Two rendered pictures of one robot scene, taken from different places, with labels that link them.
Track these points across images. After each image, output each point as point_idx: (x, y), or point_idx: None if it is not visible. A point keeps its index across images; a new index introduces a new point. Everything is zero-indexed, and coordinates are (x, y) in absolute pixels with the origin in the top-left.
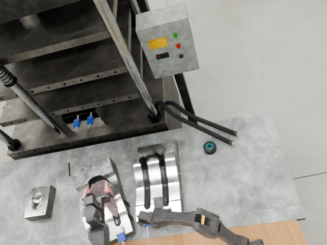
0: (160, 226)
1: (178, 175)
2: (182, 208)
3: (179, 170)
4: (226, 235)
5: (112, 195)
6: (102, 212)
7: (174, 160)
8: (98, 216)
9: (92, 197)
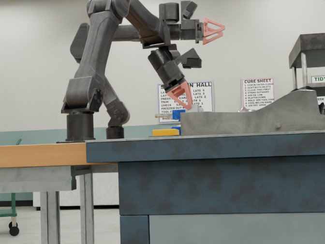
0: (145, 48)
1: (270, 116)
2: (198, 124)
3: (287, 127)
4: (92, 29)
5: (201, 31)
6: (176, 27)
7: (294, 91)
8: (166, 13)
9: (187, 0)
